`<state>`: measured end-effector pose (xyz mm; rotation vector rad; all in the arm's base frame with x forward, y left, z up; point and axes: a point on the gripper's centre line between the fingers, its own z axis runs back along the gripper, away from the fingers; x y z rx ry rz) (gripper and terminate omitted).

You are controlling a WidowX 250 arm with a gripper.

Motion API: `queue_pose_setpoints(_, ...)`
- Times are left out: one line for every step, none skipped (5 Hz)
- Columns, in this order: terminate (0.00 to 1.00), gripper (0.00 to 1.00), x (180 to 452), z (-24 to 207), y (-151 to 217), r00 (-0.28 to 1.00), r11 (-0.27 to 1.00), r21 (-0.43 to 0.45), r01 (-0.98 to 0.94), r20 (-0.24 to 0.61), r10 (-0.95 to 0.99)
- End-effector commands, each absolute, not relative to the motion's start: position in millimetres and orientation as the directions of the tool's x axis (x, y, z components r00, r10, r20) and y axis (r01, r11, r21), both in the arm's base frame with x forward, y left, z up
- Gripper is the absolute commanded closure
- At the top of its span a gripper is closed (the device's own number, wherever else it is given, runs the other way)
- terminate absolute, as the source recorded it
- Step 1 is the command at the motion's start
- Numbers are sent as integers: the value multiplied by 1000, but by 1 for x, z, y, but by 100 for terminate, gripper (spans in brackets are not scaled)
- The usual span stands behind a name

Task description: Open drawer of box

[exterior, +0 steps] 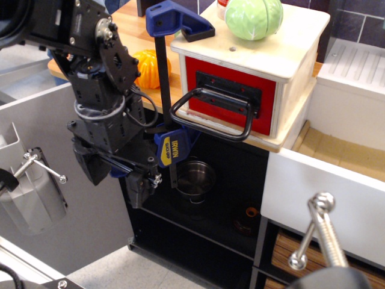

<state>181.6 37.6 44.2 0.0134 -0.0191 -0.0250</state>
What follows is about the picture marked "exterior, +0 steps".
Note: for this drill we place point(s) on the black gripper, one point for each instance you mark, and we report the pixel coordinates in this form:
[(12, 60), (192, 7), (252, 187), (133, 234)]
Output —
[(102, 146)]

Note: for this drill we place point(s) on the red front wooden drawer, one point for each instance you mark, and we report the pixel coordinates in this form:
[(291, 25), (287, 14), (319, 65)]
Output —
[(263, 123)]

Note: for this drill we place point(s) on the black metal drawer handle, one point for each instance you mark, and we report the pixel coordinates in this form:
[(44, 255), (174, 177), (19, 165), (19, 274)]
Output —
[(216, 95)]

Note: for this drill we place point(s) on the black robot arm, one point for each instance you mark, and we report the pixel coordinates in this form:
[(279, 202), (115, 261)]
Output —
[(84, 42)]

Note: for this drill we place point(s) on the light plywood box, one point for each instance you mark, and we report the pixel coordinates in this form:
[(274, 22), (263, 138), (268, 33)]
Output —
[(280, 66)]

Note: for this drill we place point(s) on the grey cabinet door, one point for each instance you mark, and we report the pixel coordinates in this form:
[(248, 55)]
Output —
[(96, 222)]

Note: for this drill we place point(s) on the blue Irwin bar clamp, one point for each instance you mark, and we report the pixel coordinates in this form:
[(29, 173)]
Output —
[(163, 19)]

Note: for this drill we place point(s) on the small steel pot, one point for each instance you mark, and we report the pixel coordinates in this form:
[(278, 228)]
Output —
[(195, 179)]

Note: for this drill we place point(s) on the steel clamp screw left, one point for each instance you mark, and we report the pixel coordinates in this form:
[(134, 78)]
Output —
[(10, 181)]

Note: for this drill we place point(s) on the steel clamp screw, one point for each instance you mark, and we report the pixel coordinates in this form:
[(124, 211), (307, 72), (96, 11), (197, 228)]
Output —
[(338, 273), (10, 181)]

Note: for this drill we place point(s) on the grey plastic door bin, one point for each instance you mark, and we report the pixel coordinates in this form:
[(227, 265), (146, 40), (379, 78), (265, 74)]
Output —
[(37, 204)]

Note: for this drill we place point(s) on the black cabinet shelf unit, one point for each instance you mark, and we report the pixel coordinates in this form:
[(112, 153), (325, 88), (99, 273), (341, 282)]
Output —
[(201, 239)]

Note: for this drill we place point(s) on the orange toy pumpkin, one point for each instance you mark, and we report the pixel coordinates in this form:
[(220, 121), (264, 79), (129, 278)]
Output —
[(148, 68)]

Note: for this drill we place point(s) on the brown toy bottle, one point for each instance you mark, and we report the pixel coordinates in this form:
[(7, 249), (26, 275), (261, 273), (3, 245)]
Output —
[(246, 221)]

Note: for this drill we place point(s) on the blue jeans person leg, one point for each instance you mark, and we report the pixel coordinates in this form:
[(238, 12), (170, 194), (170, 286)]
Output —
[(111, 6)]

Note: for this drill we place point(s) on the red capped white jar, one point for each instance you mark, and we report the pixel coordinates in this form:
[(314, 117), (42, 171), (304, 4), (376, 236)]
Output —
[(221, 8)]

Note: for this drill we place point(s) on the steel clamp screw right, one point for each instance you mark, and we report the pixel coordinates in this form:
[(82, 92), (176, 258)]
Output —
[(338, 273)]

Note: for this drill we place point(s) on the green toy cabbage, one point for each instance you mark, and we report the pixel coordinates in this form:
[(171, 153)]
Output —
[(254, 19)]

